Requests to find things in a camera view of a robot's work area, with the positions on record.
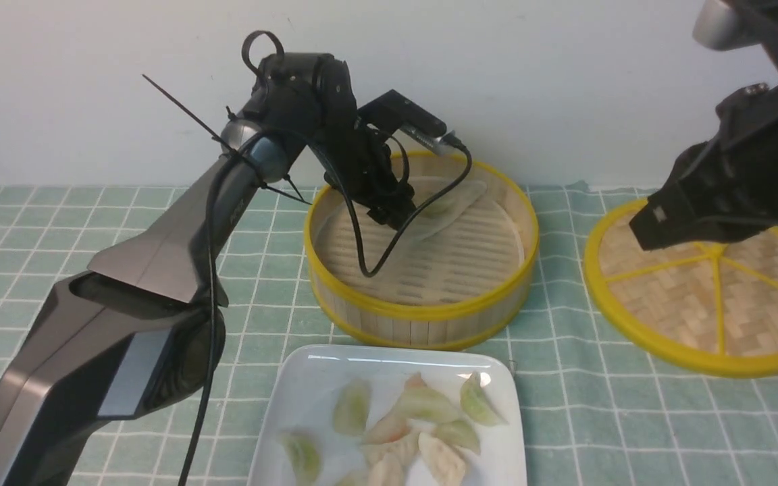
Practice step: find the yellow rimmed bamboo steamer lid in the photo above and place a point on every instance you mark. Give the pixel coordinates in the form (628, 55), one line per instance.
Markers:
(707, 307)

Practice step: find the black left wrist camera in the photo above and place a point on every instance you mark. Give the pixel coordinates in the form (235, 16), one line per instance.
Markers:
(393, 112)

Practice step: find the white square plate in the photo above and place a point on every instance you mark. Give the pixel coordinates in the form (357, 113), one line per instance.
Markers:
(311, 378)

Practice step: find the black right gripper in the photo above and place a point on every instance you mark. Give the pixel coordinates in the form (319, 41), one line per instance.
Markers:
(724, 190)

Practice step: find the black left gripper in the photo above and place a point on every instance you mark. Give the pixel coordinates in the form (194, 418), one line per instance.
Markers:
(360, 161)

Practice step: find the green checkered tablecloth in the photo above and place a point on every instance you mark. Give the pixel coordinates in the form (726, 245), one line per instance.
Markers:
(595, 409)

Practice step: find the pink dumpling on plate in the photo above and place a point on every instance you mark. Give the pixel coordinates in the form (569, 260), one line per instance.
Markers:
(391, 427)

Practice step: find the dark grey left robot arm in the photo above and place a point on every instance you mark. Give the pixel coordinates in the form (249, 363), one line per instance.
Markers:
(140, 329)

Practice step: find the yellow rimmed bamboo steamer basket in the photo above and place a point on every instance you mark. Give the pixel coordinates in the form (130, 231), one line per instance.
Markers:
(450, 292)

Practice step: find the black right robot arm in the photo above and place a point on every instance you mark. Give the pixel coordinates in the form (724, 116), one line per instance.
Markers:
(777, 34)

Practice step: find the pale green steamed dumpling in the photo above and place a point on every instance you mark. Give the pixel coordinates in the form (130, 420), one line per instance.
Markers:
(438, 208)

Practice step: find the pale green dumpling on plate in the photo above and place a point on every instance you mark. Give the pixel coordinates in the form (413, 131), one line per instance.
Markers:
(426, 404)

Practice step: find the white pleated dumpling on plate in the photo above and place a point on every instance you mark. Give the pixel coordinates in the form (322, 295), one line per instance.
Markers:
(445, 464)

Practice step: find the white steamer liner cloth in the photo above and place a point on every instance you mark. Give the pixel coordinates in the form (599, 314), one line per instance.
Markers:
(423, 228)

